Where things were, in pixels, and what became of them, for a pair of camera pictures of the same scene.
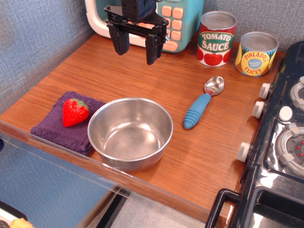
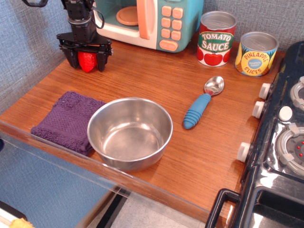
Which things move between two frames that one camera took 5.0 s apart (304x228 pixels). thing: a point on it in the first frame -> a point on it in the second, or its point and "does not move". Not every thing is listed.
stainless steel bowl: [130, 134] does not move
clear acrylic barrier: [44, 185] does not move
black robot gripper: [139, 17] -> [83, 36]
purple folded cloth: [74, 137] does not move
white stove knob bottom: [243, 151] does not move
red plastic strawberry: [74, 110] -> [88, 61]
